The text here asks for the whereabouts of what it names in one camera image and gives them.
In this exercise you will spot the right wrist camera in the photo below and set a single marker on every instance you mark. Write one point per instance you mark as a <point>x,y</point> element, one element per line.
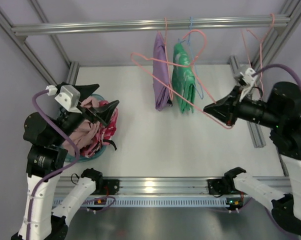
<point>246,80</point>

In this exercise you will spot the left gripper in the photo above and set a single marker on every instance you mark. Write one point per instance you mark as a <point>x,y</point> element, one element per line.
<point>83,110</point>

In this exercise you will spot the pink trousers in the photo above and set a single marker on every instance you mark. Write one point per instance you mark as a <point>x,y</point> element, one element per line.
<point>85,136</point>

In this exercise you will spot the white slotted cable duct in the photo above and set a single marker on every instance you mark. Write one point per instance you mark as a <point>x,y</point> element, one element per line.
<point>152,202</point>

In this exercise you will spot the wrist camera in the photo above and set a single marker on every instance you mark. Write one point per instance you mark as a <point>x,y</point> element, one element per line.
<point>67,96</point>
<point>246,80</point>

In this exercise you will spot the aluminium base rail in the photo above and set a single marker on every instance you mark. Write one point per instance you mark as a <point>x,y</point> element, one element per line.
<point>167,186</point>

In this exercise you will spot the green patterned trousers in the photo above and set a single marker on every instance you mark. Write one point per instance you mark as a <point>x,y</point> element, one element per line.
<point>183,79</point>

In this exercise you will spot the red patterned clothes pile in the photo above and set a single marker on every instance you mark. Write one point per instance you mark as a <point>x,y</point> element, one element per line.
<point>101,137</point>

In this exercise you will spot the aluminium hanging rail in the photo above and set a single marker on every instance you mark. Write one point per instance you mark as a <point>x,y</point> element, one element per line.
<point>255,21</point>

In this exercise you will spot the pink wire hanger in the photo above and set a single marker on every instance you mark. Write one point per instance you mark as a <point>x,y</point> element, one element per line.
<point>171,64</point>

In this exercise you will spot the aluminium frame struts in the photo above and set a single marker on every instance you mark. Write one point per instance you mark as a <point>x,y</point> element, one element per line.
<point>270,46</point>
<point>43,54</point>

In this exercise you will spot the purple trousers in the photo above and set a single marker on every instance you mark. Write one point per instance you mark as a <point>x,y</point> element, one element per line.
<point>160,71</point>

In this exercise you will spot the aluminium frame left struts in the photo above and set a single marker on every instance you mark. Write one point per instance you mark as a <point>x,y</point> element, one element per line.
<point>43,54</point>

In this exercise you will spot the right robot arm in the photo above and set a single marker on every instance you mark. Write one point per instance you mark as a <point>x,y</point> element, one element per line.
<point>281,113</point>

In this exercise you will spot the aluminium frame right struts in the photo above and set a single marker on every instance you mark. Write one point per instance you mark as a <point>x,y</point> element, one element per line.
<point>270,46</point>

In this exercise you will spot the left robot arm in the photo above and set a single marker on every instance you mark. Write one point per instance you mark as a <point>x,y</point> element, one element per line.
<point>45,163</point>

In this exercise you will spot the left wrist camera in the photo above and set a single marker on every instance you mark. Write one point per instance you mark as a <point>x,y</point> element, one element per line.
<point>67,96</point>

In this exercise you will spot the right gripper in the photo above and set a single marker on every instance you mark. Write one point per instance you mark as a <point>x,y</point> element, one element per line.
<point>235,105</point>

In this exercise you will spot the teal laundry basket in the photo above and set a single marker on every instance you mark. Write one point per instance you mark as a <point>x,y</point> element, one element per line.
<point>83,159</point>

